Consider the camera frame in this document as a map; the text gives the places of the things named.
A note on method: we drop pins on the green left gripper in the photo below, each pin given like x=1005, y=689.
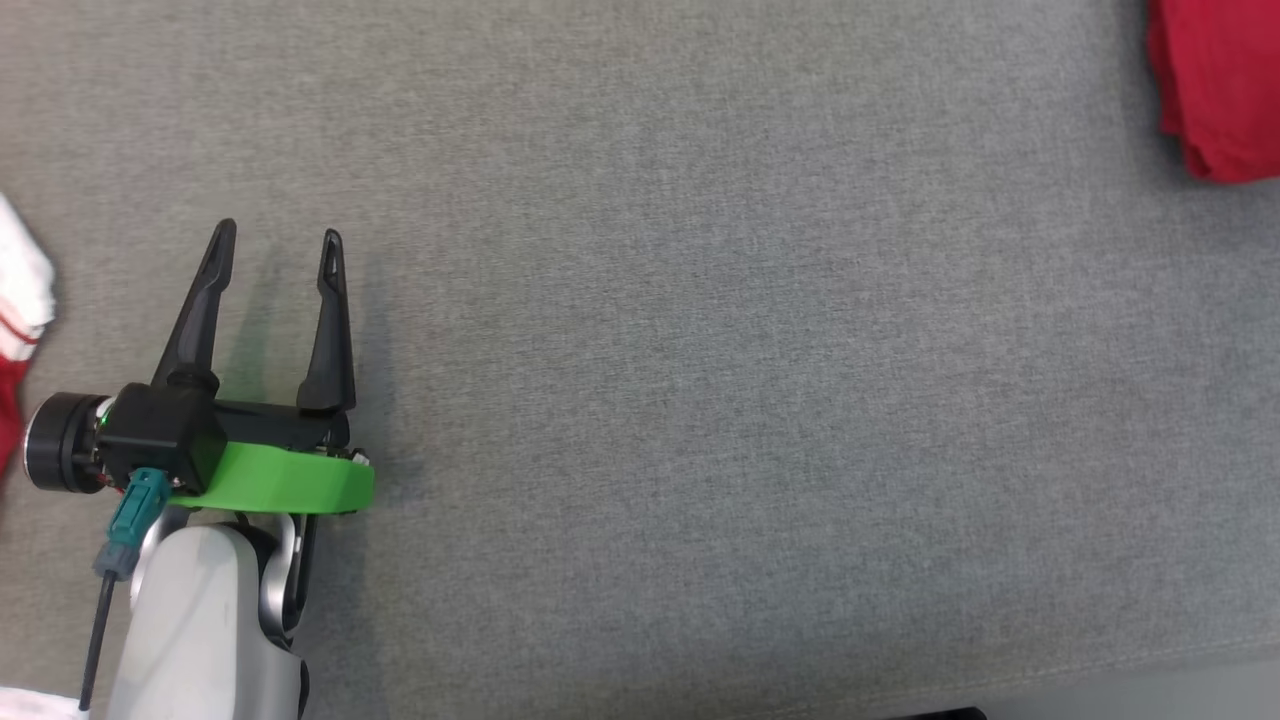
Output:
x=290, y=480

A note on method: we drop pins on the red white jersey top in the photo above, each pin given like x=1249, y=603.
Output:
x=20, y=280

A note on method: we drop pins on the red white shorts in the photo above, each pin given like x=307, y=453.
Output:
x=1220, y=90

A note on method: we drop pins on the white tape tag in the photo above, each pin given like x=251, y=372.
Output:
x=35, y=705

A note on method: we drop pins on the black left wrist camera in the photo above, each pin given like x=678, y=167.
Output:
x=160, y=430

